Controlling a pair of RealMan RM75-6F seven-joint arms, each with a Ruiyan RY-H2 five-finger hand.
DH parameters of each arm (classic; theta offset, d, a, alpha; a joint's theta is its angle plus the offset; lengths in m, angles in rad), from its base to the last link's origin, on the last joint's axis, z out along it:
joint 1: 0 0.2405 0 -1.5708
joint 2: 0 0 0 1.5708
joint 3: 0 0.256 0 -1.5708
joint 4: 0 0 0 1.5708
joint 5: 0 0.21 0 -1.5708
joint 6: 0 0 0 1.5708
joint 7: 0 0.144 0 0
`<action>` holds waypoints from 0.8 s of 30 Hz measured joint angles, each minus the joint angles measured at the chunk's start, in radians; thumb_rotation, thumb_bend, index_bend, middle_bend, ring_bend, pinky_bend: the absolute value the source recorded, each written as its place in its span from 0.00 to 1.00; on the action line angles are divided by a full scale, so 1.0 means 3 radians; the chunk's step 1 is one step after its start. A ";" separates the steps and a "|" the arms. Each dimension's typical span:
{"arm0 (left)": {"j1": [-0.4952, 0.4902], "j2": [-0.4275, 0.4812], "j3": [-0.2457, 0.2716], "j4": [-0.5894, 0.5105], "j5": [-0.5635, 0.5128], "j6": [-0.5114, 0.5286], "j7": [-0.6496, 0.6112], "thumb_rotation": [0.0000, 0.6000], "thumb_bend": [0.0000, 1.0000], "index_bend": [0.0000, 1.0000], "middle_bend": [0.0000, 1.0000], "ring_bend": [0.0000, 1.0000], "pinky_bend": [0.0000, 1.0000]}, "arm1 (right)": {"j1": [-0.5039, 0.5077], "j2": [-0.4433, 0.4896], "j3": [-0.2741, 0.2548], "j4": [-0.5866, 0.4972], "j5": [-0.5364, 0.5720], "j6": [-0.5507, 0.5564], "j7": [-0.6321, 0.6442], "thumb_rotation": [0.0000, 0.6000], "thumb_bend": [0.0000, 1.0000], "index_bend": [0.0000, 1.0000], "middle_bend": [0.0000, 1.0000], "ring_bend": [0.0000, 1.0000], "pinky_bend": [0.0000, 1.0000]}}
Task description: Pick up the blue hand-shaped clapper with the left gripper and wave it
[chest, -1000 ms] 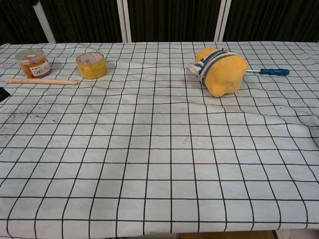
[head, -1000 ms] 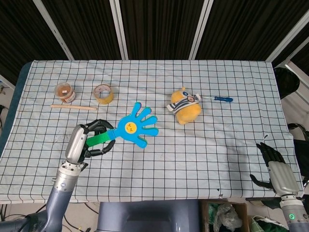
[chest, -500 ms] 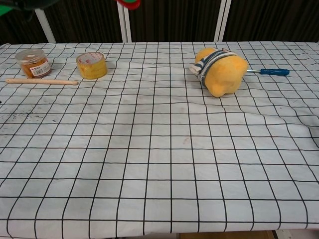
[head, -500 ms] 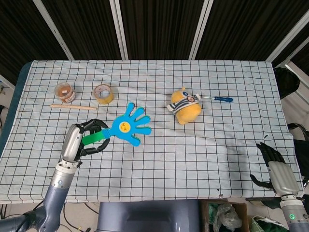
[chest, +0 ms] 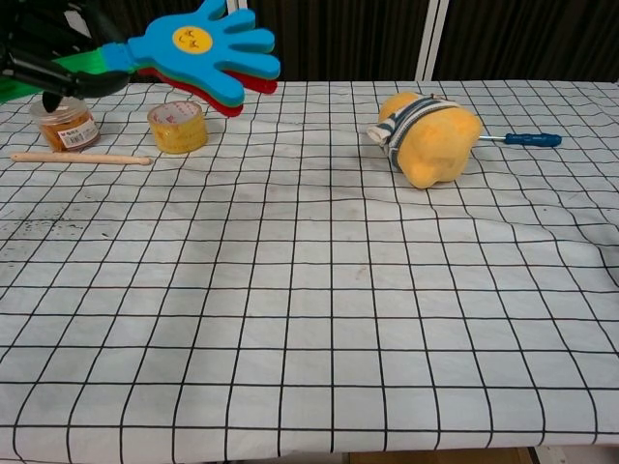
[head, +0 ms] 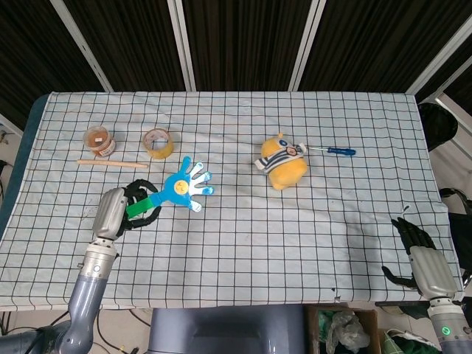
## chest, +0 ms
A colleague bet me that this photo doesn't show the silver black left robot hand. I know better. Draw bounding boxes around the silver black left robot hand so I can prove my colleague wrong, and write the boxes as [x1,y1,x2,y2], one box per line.
[0,0,132,115]

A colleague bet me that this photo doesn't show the blue hand clapper toy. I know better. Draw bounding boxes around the blue hand clapper toy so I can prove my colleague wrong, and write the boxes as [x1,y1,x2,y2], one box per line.
[0,0,282,119]

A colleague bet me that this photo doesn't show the clear jar with orange contents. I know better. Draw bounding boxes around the clear jar with orange contents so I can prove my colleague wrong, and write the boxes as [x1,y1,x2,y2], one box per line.
[29,95,102,153]

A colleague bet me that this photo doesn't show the wooden stick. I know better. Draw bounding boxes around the wooden stick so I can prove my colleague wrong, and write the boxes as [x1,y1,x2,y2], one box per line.
[10,151,154,167]

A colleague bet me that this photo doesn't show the yellow tape roll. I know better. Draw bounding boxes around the yellow tape roll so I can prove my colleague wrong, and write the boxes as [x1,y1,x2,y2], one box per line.
[146,101,210,156]

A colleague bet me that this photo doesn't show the dark pleated curtain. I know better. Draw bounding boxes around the dark pleated curtain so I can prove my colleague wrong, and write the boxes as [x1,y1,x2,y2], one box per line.
[0,0,619,89]

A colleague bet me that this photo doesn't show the white black grid tablecloth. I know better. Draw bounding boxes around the white black grid tablecloth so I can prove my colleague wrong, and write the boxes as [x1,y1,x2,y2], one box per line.
[0,79,619,460]

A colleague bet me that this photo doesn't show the yellow plush toy striped shirt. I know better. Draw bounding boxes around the yellow plush toy striped shirt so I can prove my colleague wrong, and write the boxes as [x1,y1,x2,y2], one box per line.
[366,91,485,190]

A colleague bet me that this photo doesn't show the slanted white frame post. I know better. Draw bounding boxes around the slanted white frame post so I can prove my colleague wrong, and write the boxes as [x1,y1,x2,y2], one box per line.
[62,8,96,52]

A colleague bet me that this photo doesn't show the white double frame post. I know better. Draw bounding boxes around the white double frame post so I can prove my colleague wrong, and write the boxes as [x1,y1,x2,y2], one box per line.
[226,0,257,30]

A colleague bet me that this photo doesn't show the blue handled screwdriver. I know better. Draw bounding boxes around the blue handled screwdriver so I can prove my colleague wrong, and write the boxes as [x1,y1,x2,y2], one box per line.
[478,132,564,148]

